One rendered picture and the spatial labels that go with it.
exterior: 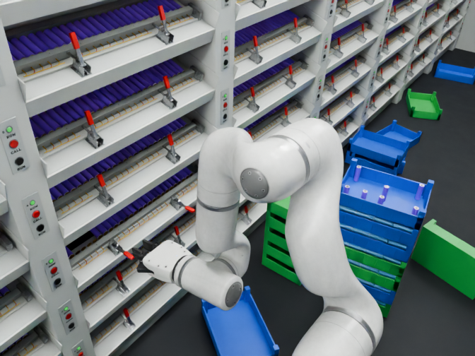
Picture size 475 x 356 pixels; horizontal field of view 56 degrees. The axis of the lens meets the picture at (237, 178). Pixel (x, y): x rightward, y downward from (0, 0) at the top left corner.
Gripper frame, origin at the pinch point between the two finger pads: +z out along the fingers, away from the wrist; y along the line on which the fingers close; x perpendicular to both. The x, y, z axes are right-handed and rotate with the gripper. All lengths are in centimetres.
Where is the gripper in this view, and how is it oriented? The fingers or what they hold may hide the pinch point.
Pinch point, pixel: (143, 249)
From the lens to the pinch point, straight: 126.4
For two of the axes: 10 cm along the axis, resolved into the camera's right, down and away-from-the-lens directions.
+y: -6.1, 4.6, -6.4
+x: 1.1, 8.6, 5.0
